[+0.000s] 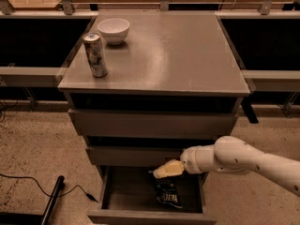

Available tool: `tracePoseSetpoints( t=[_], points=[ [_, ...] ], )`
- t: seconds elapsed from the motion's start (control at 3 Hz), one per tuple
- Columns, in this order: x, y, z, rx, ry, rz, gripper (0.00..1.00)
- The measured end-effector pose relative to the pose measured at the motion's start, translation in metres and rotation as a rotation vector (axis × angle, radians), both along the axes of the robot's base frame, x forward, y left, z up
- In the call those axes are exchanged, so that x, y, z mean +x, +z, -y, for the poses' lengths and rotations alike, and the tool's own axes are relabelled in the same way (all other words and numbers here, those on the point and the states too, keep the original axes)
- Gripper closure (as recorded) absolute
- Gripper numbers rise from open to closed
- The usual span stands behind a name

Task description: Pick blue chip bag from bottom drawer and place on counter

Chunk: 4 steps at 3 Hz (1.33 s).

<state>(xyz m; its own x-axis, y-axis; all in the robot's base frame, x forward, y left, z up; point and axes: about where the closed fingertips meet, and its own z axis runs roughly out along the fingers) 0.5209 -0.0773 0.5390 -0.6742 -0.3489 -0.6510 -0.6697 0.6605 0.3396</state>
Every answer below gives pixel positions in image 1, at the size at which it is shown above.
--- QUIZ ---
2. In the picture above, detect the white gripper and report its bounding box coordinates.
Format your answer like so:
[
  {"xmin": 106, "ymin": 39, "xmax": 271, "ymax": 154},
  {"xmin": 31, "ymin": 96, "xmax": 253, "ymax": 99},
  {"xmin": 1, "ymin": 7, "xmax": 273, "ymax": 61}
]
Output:
[{"xmin": 153, "ymin": 145, "xmax": 215, "ymax": 179}]

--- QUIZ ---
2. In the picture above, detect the blue chip bag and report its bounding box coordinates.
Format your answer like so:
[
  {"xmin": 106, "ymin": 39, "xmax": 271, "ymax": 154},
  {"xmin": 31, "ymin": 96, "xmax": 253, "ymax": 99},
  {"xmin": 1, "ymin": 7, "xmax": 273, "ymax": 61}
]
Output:
[{"xmin": 148, "ymin": 171, "xmax": 182, "ymax": 209}]

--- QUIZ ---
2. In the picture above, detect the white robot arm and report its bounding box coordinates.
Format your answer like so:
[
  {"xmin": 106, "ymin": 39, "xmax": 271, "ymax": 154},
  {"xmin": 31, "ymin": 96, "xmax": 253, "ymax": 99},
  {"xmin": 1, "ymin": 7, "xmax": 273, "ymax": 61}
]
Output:
[{"xmin": 153, "ymin": 136, "xmax": 300, "ymax": 196}]

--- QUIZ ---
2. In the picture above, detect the grey open bottom drawer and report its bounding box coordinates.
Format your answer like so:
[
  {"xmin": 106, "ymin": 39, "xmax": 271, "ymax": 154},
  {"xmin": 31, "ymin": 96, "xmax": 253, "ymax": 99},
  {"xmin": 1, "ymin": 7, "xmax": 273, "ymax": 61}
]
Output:
[{"xmin": 87, "ymin": 167, "xmax": 217, "ymax": 225}]

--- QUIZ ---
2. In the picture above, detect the grey middle drawer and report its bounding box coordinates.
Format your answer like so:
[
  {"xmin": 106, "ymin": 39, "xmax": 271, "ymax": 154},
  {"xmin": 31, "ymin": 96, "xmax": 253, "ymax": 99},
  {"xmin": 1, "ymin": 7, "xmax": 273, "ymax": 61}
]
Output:
[{"xmin": 86, "ymin": 146, "xmax": 184, "ymax": 167}]

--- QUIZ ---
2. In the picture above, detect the grey drawer cabinet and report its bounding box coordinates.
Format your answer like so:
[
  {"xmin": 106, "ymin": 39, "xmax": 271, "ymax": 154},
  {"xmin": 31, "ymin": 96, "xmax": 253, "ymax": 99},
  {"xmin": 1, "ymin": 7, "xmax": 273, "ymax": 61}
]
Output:
[{"xmin": 57, "ymin": 12, "xmax": 251, "ymax": 225}]

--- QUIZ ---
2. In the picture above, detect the grey top drawer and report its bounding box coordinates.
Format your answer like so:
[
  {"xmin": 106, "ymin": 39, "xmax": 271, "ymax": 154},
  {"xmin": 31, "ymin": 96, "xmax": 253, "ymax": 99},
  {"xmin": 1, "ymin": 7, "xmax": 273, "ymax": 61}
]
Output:
[{"xmin": 68, "ymin": 109, "xmax": 237, "ymax": 140}]

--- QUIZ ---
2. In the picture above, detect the black pole on floor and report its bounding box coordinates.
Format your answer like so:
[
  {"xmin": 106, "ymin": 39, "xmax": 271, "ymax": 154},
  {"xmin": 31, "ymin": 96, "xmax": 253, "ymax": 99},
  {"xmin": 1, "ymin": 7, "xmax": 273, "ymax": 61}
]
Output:
[{"xmin": 40, "ymin": 175, "xmax": 65, "ymax": 225}]

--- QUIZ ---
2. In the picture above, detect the tall patterned drink can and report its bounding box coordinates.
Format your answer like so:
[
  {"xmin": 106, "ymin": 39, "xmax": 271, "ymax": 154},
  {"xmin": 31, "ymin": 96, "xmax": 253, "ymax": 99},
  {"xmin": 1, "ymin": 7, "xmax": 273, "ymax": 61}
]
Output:
[{"xmin": 82, "ymin": 33, "xmax": 108, "ymax": 78}]

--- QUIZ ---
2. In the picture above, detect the white ceramic bowl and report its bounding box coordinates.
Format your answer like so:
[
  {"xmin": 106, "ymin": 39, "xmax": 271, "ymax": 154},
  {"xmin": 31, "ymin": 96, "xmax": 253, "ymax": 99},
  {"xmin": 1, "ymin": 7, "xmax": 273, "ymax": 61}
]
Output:
[{"xmin": 97, "ymin": 18, "xmax": 130, "ymax": 45}]

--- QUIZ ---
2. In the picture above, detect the black floor cable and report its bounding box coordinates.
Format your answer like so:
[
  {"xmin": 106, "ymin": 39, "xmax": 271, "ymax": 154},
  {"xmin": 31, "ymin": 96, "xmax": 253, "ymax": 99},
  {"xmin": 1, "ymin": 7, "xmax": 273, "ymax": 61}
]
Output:
[{"xmin": 0, "ymin": 172, "xmax": 100, "ymax": 204}]

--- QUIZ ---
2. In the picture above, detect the metal frame railing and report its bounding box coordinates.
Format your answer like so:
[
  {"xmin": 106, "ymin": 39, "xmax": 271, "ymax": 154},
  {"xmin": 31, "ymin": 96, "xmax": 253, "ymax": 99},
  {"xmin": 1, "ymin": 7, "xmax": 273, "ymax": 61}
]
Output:
[{"xmin": 1, "ymin": 0, "xmax": 300, "ymax": 121}]

